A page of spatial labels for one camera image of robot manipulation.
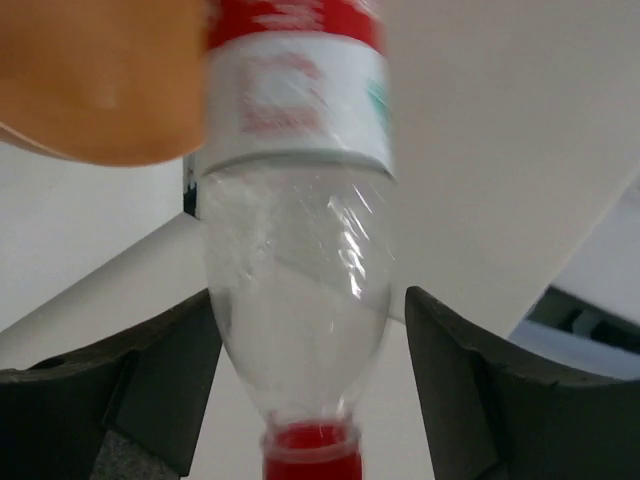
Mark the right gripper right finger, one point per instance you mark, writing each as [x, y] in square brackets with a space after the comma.
[493, 410]

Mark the peach capybara plastic bin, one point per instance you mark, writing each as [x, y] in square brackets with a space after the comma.
[109, 83]

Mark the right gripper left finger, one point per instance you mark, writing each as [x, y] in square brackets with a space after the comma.
[130, 406]

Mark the red label bottle red cap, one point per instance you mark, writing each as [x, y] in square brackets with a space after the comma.
[293, 190]

